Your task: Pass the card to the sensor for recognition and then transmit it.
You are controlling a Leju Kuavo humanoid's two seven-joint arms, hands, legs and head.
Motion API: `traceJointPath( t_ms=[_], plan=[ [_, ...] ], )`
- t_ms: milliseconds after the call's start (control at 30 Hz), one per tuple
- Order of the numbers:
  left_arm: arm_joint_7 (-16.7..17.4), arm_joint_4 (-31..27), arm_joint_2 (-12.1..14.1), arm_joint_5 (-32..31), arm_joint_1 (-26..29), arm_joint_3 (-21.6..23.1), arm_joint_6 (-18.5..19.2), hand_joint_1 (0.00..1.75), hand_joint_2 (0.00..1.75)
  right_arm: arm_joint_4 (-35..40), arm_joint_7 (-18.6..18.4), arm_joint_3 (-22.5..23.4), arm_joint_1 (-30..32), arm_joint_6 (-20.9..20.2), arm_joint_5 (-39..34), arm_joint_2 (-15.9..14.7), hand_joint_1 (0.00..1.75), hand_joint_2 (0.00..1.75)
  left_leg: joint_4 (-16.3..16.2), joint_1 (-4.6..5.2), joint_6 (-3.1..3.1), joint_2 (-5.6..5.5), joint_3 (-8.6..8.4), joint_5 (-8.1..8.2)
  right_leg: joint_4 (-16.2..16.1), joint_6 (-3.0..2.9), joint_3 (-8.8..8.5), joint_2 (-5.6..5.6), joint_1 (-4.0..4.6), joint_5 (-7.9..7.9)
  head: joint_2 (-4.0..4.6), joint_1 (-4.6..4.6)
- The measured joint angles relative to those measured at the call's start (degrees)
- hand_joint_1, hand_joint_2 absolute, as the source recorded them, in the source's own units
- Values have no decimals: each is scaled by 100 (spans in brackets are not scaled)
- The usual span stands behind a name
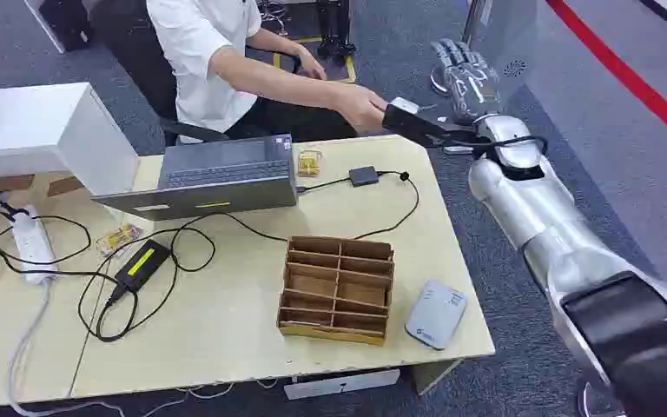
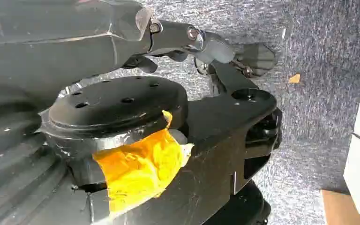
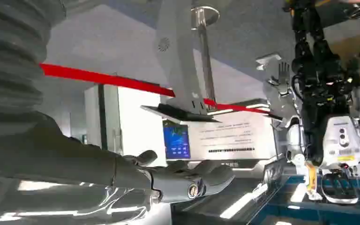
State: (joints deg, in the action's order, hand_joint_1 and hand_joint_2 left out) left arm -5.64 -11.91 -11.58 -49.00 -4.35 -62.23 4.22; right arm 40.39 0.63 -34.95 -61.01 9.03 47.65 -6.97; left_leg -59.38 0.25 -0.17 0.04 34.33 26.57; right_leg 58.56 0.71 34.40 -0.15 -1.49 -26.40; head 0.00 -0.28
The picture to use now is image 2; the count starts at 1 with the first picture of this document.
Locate brown wooden board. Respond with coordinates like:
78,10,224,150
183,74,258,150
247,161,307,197
321,189,360,225

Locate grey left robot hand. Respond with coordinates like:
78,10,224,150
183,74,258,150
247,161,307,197
0,0,277,218

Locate black robot foot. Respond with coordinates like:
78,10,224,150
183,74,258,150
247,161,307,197
203,181,272,225

